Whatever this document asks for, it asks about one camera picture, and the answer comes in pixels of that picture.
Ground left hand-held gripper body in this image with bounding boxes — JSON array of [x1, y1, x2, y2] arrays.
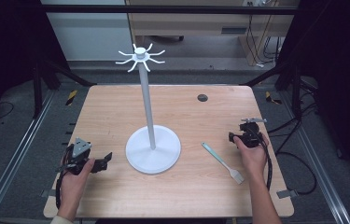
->
[[62, 137, 103, 176]]

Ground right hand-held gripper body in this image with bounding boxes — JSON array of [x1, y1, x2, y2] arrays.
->
[[239, 117, 268, 149]]

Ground person's right hand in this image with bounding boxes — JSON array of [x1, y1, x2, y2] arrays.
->
[[232, 135, 271, 185]]

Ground person's left hand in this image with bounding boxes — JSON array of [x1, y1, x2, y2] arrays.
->
[[59, 157, 96, 201]]

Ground yellow black hazard tape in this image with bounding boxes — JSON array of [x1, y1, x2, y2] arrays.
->
[[64, 89, 79, 107], [264, 91, 284, 105]]

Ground white hook stand rack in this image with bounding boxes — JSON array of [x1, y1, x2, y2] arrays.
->
[[115, 42, 182, 175]]

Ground dark curtain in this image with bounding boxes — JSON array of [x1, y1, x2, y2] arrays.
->
[[274, 0, 350, 190], [0, 0, 71, 139]]

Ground white cabinet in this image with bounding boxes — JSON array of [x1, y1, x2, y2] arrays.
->
[[40, 0, 135, 62]]

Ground light wooden desk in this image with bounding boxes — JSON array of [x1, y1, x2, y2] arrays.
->
[[125, 0, 300, 67]]

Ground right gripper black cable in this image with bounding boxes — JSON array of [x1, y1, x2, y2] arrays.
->
[[254, 128, 273, 191]]

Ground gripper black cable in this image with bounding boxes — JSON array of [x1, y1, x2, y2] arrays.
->
[[54, 145, 73, 210], [254, 128, 273, 191]]

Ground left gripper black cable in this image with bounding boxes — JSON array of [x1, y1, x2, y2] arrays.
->
[[54, 145, 73, 210]]

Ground black diagonal frame strut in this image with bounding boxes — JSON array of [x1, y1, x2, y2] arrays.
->
[[42, 58, 98, 88], [243, 61, 292, 88]]

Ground black frame post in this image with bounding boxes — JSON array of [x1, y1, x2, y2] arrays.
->
[[32, 60, 44, 119], [290, 63, 303, 121]]

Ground aluminium floor rail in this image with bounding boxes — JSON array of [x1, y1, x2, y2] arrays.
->
[[278, 91, 350, 224], [0, 90, 56, 224]]

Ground black floor cable loop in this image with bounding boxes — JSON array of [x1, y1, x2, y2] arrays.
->
[[267, 102, 318, 196]]

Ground thin black floor cable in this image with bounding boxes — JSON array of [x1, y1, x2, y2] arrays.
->
[[0, 100, 15, 121]]

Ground hanging black desk cables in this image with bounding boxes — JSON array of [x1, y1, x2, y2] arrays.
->
[[245, 13, 285, 68]]

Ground black horizontal frame bar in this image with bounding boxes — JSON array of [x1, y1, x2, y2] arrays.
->
[[40, 4, 300, 15]]

